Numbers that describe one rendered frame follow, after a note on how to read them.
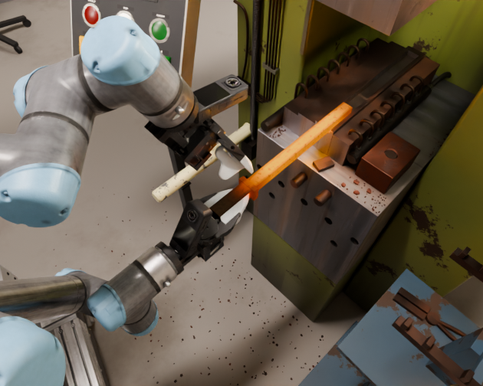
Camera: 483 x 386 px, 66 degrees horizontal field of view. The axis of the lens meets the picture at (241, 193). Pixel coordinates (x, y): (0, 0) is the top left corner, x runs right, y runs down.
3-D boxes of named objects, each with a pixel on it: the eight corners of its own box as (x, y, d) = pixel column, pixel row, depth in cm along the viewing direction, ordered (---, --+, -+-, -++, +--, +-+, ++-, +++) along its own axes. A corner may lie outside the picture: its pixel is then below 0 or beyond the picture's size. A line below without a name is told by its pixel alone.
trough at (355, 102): (332, 135, 88) (333, 132, 87) (314, 124, 90) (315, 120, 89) (423, 58, 105) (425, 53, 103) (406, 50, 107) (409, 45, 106)
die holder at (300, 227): (336, 285, 121) (378, 217, 84) (252, 214, 136) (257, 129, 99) (425, 186, 143) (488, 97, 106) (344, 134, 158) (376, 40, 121)
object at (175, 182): (162, 207, 123) (159, 197, 119) (152, 197, 125) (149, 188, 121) (254, 137, 141) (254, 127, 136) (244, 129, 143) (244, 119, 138)
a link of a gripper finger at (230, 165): (234, 191, 70) (200, 160, 65) (255, 167, 70) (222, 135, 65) (241, 196, 67) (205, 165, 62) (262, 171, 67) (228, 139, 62)
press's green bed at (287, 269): (313, 323, 160) (336, 285, 121) (250, 264, 175) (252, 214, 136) (385, 240, 182) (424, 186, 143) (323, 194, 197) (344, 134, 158)
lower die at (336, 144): (342, 166, 92) (350, 143, 85) (281, 124, 100) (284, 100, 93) (428, 86, 109) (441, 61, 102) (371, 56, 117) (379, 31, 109)
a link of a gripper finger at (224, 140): (232, 158, 67) (198, 126, 63) (238, 150, 67) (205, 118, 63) (241, 165, 63) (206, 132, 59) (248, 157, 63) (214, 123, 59)
